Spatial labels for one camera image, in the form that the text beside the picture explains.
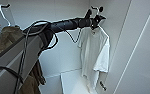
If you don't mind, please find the white wardrobe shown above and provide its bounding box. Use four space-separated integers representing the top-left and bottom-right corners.
0 0 133 94

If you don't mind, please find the white clothes hanger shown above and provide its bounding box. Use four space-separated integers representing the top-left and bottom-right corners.
0 4 13 28
88 23 109 36

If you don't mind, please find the white T-shirt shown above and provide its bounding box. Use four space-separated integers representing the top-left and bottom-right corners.
77 26 111 93

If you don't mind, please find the brown jacket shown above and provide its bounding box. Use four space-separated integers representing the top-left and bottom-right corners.
0 25 48 94

